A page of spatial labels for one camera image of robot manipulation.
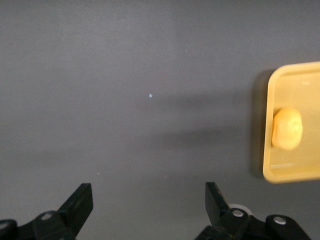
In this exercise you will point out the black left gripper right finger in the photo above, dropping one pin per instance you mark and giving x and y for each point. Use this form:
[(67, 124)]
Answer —
[(227, 222)]

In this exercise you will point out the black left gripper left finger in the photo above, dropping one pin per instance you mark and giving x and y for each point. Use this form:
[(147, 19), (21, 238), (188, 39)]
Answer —
[(72, 215)]

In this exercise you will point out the yellow potato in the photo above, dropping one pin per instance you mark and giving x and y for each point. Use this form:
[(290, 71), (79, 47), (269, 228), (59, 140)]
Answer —
[(287, 128)]

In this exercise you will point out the yellow plastic tray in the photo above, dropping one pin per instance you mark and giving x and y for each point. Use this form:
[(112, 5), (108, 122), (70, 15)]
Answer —
[(310, 95)]

